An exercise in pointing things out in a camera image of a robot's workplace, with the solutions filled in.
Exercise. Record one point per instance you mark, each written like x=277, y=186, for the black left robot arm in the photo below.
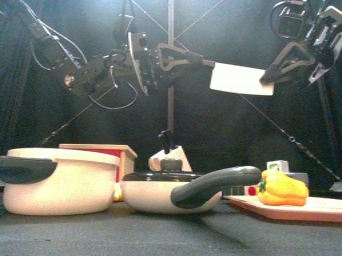
x=48, y=50

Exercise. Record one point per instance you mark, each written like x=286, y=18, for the wooden box red drawer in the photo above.
x=100, y=147

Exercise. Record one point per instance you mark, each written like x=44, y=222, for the black pan lid with knob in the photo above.
x=171, y=165

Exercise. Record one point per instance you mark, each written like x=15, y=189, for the white box green print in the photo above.
x=278, y=165

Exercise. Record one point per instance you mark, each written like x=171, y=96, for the small grey can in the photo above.
x=299, y=177

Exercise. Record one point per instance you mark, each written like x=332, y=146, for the yellow toy bell pepper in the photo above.
x=282, y=188

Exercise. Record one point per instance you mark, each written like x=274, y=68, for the small red toy piece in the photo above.
x=251, y=191

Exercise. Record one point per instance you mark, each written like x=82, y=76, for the dark green toy cucumber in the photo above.
x=234, y=191

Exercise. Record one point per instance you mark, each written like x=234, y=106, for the yellow toy banana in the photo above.
x=118, y=196

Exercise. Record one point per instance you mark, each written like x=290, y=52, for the pink toy cutting board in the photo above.
x=302, y=211

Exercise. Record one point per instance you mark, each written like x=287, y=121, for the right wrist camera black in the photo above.
x=291, y=21

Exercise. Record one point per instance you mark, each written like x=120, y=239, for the vertical metal frame pole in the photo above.
x=171, y=110

